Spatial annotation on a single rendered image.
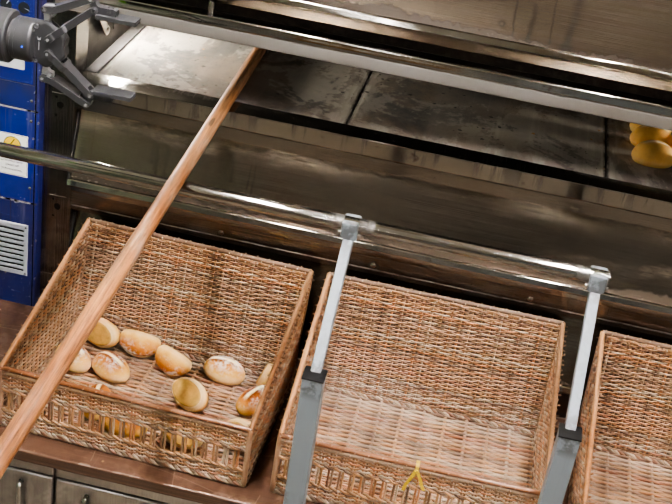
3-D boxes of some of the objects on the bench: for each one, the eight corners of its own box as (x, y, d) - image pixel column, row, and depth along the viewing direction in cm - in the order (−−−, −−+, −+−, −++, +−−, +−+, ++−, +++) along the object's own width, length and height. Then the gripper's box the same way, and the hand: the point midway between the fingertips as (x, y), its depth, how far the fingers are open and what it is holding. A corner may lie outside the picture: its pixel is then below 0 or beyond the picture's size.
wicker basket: (310, 366, 301) (325, 267, 287) (542, 416, 296) (569, 318, 282) (264, 494, 258) (280, 386, 245) (535, 556, 254) (566, 448, 240)
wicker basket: (81, 312, 307) (86, 213, 294) (303, 366, 300) (318, 267, 287) (-9, 426, 265) (-8, 317, 252) (247, 492, 258) (261, 383, 245)
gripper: (25, -40, 212) (147, -17, 211) (22, 95, 225) (138, 119, 223) (7, -29, 206) (133, -4, 204) (5, 111, 218) (124, 135, 216)
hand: (129, 59), depth 214 cm, fingers open, 13 cm apart
